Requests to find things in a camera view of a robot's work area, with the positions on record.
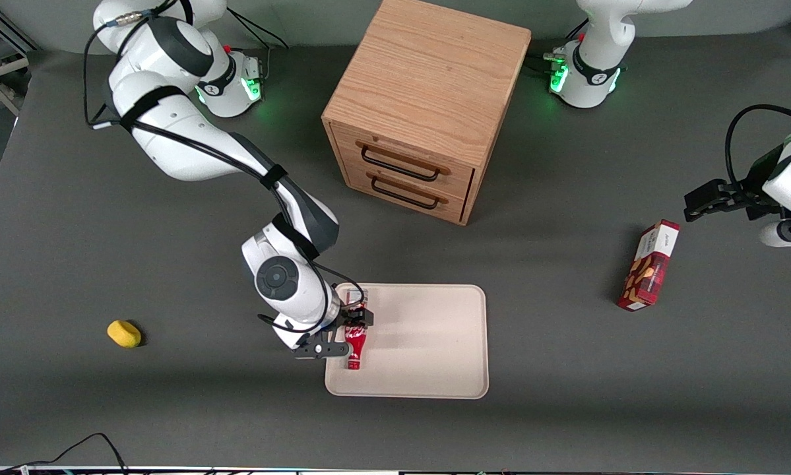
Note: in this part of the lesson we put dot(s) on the aluminium frame rail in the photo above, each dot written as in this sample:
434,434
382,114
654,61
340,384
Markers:
6,30

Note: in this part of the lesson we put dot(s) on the red snack box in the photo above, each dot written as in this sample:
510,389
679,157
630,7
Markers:
649,270

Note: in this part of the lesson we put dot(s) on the yellow sponge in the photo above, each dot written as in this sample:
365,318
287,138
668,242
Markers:
123,333

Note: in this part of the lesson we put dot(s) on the white chair frame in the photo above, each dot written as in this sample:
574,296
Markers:
6,66

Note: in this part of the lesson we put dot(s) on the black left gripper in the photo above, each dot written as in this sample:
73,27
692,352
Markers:
750,193

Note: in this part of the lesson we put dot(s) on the red coke bottle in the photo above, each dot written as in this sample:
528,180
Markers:
355,346

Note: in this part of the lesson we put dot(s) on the wooden drawer cabinet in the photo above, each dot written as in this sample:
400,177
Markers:
428,72

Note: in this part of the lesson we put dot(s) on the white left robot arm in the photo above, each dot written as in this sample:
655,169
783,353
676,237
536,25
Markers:
590,79

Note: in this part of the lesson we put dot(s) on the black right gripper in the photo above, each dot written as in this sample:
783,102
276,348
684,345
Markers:
355,317

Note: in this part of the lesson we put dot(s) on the beige plastic tray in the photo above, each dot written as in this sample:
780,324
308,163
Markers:
421,349

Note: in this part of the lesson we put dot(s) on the wooden drawer front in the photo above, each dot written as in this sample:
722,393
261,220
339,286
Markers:
461,179
355,178

